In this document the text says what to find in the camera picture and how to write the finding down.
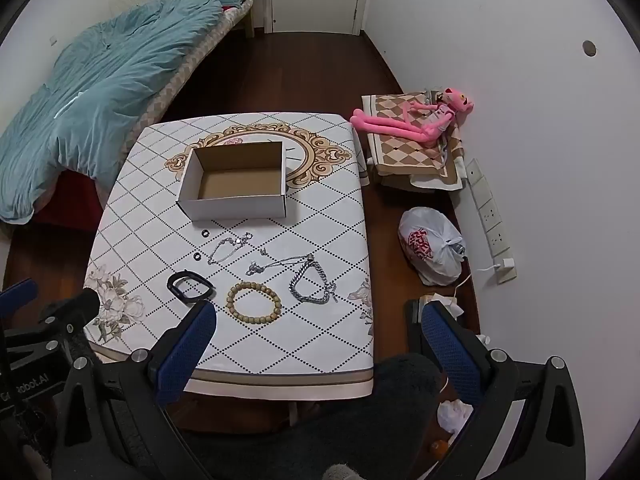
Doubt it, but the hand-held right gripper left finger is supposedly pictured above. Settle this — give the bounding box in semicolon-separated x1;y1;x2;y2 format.
52;302;218;480

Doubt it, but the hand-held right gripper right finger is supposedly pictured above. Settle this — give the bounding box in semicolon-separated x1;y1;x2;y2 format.
422;302;586;480

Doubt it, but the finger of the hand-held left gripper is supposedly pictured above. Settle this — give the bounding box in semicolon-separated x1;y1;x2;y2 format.
30;289;101;376
0;279;40;321

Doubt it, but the black band bracelet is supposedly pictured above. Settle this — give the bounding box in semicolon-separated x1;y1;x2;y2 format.
167;271;216;306

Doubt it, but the wooden bead bracelet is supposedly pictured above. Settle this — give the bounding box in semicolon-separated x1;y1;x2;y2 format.
226;281;281;319

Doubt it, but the silver pendant necklace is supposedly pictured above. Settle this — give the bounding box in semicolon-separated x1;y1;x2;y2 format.
245;247;313;277

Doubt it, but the thin silver chain bracelet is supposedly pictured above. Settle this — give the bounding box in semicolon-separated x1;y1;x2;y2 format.
206;232;253;266

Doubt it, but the silver braided bracelet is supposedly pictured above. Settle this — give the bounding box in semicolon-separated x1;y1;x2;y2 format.
290;255;337;305

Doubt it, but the white cardboard box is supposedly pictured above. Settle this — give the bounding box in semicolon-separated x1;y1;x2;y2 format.
176;141;288;222

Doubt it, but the black box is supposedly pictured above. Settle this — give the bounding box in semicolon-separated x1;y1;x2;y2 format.
406;300;426;351

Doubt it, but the tissue box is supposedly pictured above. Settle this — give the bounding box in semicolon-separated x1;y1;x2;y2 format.
417;294;463;318

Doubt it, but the crumpled white tissue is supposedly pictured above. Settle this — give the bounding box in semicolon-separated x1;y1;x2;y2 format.
437;400;473;433

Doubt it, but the white plastic bag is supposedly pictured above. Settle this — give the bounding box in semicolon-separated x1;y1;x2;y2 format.
398;206;467;286

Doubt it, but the dark fuzzy cloth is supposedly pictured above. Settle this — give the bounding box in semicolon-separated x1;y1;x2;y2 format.
185;352;446;480

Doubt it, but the white diamond-pattern tablecloth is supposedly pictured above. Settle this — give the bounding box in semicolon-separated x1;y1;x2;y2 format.
82;112;376;401

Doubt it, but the brown checkered folded blanket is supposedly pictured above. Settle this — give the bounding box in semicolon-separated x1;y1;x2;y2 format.
361;89;468;192

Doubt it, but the light blue duvet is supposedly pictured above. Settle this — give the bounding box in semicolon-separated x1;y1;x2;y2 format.
0;0;256;223

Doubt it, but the pink plush toy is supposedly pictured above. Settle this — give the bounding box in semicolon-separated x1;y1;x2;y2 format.
349;87;475;148

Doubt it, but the wooden bed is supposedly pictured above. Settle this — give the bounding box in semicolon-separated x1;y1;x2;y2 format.
0;0;266;226

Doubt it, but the white charger cable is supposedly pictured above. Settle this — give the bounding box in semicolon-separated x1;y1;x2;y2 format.
450;262;503;311

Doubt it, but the white wall outlet strip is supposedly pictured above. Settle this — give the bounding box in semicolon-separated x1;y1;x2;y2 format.
465;157;518;286

